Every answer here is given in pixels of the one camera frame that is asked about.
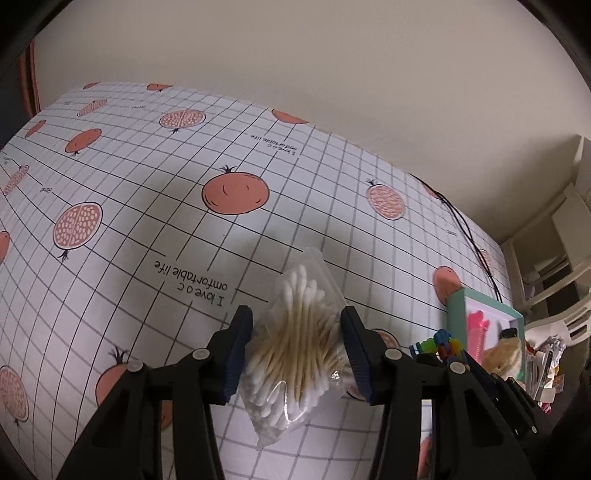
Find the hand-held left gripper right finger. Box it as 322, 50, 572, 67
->
341, 306, 536, 480

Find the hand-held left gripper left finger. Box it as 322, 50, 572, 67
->
55, 305, 254, 480

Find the cream crochet cloth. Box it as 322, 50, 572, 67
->
482, 337, 525, 377

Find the pink hair roller pair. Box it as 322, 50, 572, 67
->
466, 310, 495, 365

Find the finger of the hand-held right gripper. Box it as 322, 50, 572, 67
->
496, 375, 542, 438
463, 354, 509, 403

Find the bag of cotton swabs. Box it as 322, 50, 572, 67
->
238, 247, 356, 450

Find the white plastic shelf rack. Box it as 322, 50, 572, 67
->
501, 134, 591, 315

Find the black cable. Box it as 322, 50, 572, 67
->
409, 174, 509, 305

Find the colourful plastic block toy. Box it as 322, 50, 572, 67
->
409, 329, 462, 365

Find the teal cardboard box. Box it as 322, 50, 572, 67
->
447, 287, 527, 384

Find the reddish brown wooden edge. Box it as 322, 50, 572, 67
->
16, 39, 44, 118

